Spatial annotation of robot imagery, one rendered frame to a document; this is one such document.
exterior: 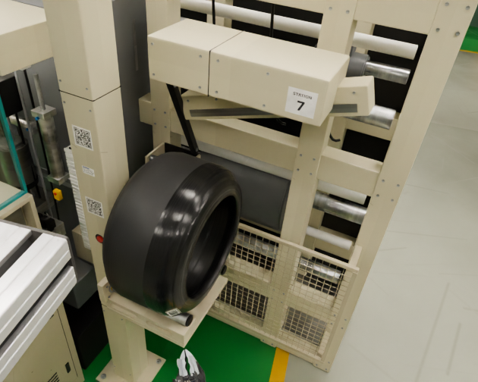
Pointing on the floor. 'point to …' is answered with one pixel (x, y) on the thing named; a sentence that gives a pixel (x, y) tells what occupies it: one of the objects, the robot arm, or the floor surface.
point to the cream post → (108, 40)
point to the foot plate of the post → (155, 362)
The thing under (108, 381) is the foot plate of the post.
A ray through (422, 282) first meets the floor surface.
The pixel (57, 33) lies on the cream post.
